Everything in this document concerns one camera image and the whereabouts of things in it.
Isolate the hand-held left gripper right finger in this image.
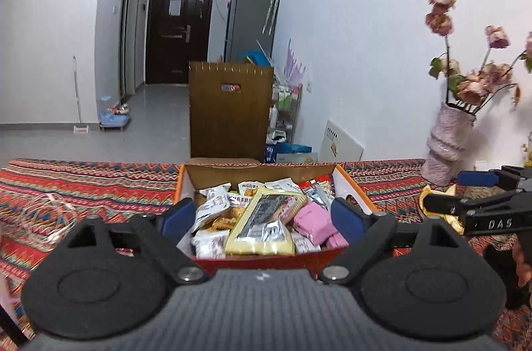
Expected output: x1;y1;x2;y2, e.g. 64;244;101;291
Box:
318;197;474;286

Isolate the pile of snack packets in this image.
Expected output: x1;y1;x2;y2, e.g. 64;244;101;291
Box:
190;177;350;259

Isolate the black cloth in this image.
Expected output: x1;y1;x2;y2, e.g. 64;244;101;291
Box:
484;243;532;308

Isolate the purple lavender bunch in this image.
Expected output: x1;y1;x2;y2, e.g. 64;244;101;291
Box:
283;39;306;86

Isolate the dried pink rose bunch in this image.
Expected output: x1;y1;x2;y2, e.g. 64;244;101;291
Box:
425;0;532;115

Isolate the blue plastic bag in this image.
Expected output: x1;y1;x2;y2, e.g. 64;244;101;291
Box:
266;141;319;165

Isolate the white board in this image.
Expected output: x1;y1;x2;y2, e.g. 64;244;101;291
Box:
318;119;364;163

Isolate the pink snack packet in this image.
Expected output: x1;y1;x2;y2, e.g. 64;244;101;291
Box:
292;201;339;246

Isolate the yellow-edged snack packet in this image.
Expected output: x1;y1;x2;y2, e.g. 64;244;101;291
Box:
224;186;308;256

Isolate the clear plastic wrapper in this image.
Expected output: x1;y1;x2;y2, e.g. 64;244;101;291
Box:
21;193;77;248

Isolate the dark brown entrance door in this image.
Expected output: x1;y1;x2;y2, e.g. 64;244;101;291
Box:
145;0;216;86

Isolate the pink ribbed vase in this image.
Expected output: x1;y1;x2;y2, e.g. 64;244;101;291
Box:
421;104;476;186

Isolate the plate of fruit peels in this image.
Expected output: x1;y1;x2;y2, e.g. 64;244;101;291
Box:
418;185;466;235

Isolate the white hanging umbrella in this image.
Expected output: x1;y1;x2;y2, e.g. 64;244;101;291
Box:
262;0;282;35

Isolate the grey side door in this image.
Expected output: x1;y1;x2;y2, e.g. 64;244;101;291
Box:
120;0;142;98

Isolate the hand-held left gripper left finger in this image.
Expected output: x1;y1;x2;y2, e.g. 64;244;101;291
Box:
64;198;208;285

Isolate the white floor mop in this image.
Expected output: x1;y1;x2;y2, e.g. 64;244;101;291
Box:
72;55;91;134

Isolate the red cardboard box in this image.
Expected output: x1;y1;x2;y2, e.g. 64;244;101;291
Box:
174;61;380;273

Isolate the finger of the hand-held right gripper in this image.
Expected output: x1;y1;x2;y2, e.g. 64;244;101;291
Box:
422;191;478;217
457;165;532;191

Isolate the person's right hand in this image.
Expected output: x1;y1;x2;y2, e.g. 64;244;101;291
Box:
512;232;532;289

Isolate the grey refrigerator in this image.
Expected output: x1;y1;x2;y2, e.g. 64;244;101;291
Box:
224;0;281;65

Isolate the blue pet feeder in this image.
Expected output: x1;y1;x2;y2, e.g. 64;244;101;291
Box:
99;95;130;132

